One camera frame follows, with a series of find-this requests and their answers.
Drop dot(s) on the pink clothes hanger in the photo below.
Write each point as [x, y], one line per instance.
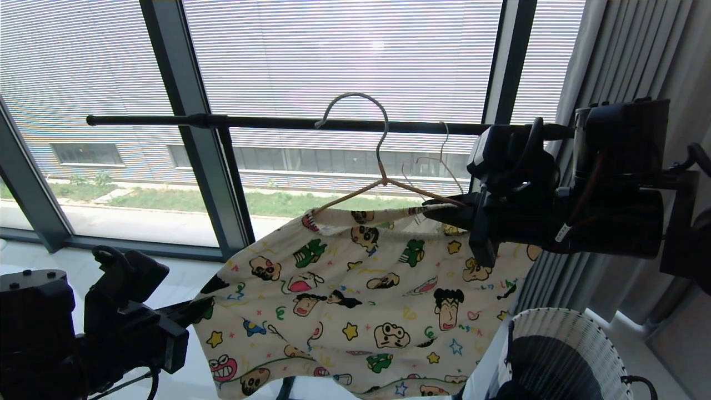
[443, 145]
[383, 130]

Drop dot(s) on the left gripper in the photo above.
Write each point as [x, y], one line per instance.
[139, 339]

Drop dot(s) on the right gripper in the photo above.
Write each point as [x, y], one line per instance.
[583, 222]

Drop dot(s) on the black clothes rack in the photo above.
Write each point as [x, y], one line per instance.
[278, 122]

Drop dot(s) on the brown curtain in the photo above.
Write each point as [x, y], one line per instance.
[622, 50]

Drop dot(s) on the white laundry basket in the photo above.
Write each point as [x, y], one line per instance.
[566, 328]

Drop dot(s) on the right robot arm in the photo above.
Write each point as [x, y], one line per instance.
[622, 144]

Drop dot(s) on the window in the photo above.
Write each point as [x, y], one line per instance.
[183, 83]

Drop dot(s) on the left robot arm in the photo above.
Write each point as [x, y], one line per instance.
[33, 328]

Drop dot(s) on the cream printed garment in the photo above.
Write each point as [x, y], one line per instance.
[361, 311]

